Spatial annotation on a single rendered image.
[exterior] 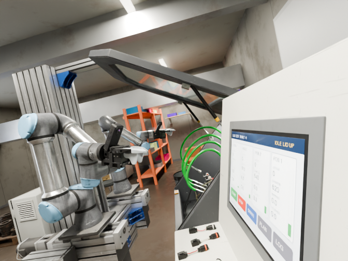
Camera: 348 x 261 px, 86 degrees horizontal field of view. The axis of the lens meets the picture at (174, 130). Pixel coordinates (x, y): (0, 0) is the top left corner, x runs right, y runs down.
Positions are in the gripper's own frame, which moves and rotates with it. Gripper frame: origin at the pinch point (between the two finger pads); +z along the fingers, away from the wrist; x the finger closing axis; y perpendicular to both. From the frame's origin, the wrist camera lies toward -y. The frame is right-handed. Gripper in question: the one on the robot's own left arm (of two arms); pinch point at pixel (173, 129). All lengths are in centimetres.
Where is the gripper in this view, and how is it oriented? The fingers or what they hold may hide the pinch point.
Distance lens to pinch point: 180.6
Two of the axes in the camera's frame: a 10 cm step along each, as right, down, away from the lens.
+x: 2.3, 1.2, -9.7
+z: 9.7, -1.1, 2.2
